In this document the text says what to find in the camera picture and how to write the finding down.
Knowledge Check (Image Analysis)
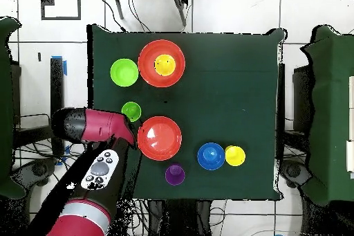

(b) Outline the yellow ridged cup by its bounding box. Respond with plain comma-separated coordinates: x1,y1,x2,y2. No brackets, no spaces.
153,54,177,77

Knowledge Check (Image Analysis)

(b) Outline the large orange bowl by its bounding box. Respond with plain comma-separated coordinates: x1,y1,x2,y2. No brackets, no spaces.
137,39,187,89
137,116,183,162

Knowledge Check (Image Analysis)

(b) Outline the green ridged cup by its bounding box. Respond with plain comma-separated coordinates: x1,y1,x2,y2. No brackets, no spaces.
120,101,142,122

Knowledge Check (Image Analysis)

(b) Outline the small dark blue bowl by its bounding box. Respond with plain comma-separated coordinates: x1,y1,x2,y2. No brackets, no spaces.
196,142,226,171

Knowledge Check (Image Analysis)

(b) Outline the purple cup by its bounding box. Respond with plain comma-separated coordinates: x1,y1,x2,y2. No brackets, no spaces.
165,163,186,186

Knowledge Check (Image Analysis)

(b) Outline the dark green table cloth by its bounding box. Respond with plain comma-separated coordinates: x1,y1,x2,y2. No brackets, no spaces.
86,24,286,202

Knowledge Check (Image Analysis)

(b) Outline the small green bowl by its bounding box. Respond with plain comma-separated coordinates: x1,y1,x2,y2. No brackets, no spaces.
109,57,140,88

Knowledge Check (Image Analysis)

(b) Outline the tall smooth yellow cup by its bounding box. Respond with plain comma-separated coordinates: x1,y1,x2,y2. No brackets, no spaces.
224,145,246,167

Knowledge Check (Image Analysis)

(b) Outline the black metal stand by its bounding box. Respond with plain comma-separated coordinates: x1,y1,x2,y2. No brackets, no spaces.
12,57,66,159
277,64,313,162

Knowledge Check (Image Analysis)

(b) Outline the grey chair base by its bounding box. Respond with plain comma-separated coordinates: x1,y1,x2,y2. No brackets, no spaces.
279,159,313,190
10,157,60,190

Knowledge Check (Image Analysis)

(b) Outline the green cloth covered table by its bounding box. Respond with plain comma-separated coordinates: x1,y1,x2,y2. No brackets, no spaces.
300,24,354,206
0,16,26,200

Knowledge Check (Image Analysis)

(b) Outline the tangle of floor cables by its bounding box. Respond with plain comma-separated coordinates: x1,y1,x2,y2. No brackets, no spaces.
13,129,86,181

